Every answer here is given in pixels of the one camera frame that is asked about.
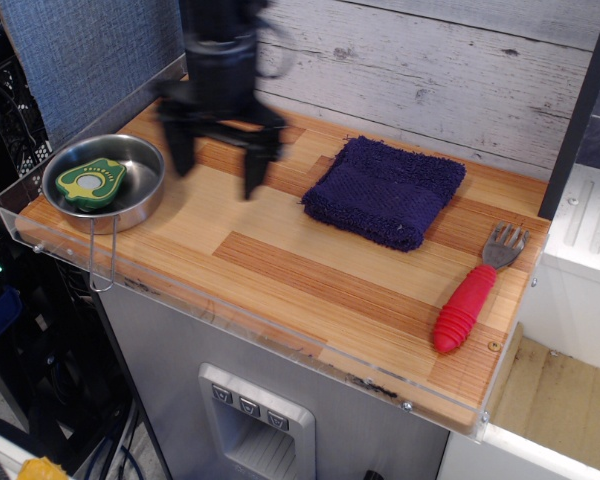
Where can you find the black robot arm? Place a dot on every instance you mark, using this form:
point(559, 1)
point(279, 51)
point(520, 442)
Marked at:
point(221, 21)

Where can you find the clear acrylic table edge guard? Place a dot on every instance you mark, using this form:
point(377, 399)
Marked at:
point(319, 296)

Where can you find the yellow and black object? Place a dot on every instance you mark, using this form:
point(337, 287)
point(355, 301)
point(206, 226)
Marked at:
point(37, 469)

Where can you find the dark grey right post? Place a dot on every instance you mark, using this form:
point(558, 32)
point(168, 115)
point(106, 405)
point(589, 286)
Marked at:
point(575, 132)

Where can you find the purple folded towel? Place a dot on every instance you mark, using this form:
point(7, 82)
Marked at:
point(384, 194)

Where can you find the stainless steel pot with handle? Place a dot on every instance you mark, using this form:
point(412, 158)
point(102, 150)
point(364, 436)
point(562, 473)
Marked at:
point(138, 197)

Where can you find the stainless steel toy fridge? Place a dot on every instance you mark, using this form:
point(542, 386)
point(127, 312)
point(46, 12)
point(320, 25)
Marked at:
point(225, 402)

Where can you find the fork with red handle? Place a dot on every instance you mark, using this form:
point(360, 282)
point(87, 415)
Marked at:
point(458, 316)

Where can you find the black storage crate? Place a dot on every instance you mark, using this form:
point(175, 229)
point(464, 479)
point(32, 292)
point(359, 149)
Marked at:
point(24, 142)

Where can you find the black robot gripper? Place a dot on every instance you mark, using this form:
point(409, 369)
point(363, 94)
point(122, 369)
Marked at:
point(218, 99)

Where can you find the white toy sink unit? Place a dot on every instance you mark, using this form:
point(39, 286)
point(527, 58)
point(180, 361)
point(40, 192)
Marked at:
point(545, 421)

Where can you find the green toy avocado half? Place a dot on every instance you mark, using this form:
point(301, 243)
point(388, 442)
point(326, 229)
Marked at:
point(92, 185)

